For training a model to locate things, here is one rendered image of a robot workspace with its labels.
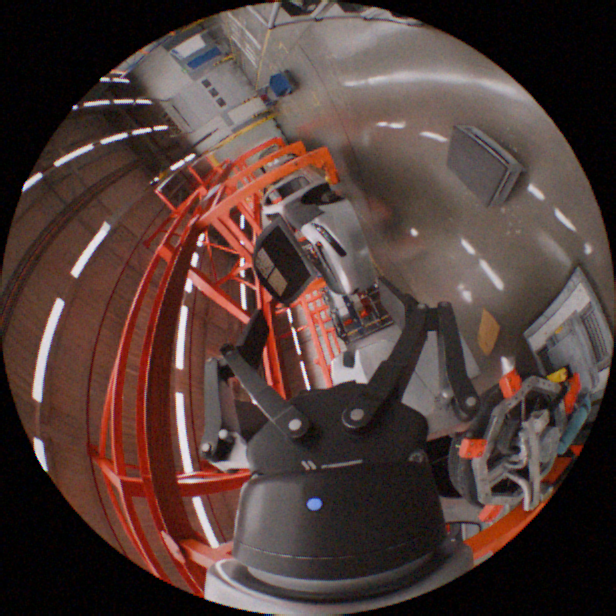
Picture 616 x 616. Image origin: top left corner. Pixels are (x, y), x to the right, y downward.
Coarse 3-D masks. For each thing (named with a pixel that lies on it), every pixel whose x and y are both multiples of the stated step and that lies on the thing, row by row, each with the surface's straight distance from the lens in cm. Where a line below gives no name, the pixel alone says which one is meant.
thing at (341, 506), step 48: (336, 432) 9; (384, 432) 9; (288, 480) 6; (336, 480) 5; (384, 480) 6; (432, 480) 7; (240, 528) 7; (288, 528) 6; (336, 528) 5; (384, 528) 6; (432, 528) 7; (288, 576) 6; (336, 576) 6
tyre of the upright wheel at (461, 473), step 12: (528, 372) 109; (480, 396) 112; (492, 396) 95; (480, 408) 96; (492, 408) 95; (480, 420) 92; (468, 432) 93; (480, 432) 93; (456, 444) 103; (456, 456) 100; (456, 468) 99; (468, 468) 95; (456, 480) 102; (468, 480) 97; (468, 492) 100; (480, 504) 108
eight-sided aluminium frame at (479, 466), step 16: (528, 384) 98; (544, 384) 105; (512, 400) 91; (496, 416) 87; (560, 416) 118; (496, 432) 88; (560, 432) 119; (480, 464) 87; (544, 464) 122; (480, 480) 91; (528, 480) 118; (480, 496) 99; (496, 496) 100; (512, 496) 108
